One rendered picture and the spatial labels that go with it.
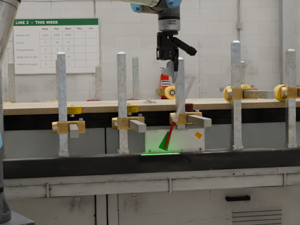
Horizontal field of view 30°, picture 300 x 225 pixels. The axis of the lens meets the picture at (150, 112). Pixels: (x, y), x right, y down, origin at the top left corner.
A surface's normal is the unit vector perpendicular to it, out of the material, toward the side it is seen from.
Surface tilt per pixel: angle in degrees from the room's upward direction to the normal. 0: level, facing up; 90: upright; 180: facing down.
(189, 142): 90
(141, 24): 90
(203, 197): 90
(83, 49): 90
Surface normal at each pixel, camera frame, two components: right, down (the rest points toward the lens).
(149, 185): 0.15, 0.05
